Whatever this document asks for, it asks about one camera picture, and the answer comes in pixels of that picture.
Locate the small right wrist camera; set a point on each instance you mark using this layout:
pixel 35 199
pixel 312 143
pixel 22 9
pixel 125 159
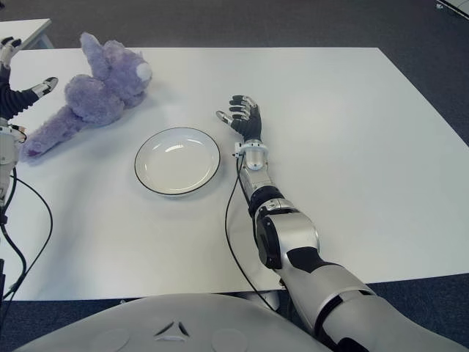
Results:
pixel 237 149

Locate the grey robot torso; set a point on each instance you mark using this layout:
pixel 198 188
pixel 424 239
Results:
pixel 176 322

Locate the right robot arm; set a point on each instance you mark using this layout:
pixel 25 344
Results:
pixel 293 234

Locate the purple plush doll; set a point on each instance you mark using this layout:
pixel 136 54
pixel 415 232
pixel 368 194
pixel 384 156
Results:
pixel 99 95

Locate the small left wrist camera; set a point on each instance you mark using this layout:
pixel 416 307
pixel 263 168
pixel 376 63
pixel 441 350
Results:
pixel 18 132

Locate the white side table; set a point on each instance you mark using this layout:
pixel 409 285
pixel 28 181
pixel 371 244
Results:
pixel 22 33

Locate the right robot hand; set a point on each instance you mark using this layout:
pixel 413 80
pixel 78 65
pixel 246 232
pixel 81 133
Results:
pixel 249 122

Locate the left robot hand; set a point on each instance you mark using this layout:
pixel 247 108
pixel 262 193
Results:
pixel 11 102

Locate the white plate with black rim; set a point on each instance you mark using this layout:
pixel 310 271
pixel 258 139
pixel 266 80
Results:
pixel 177 163

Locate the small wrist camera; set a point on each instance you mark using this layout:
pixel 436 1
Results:
pixel 18 132
pixel 237 149

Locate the small white object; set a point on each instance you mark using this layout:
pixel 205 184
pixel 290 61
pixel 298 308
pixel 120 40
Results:
pixel 454 4

